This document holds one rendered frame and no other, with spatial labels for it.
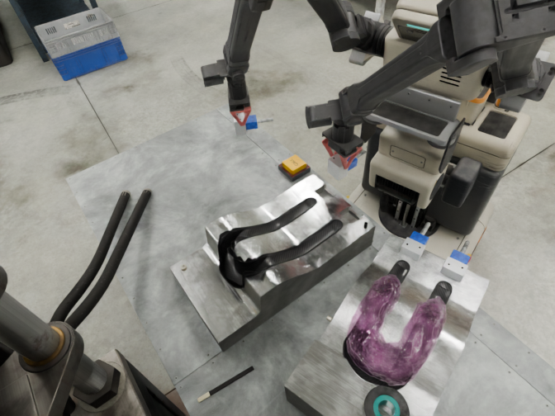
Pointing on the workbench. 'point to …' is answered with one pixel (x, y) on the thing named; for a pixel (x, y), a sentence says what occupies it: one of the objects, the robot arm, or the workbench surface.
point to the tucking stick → (225, 384)
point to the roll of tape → (391, 397)
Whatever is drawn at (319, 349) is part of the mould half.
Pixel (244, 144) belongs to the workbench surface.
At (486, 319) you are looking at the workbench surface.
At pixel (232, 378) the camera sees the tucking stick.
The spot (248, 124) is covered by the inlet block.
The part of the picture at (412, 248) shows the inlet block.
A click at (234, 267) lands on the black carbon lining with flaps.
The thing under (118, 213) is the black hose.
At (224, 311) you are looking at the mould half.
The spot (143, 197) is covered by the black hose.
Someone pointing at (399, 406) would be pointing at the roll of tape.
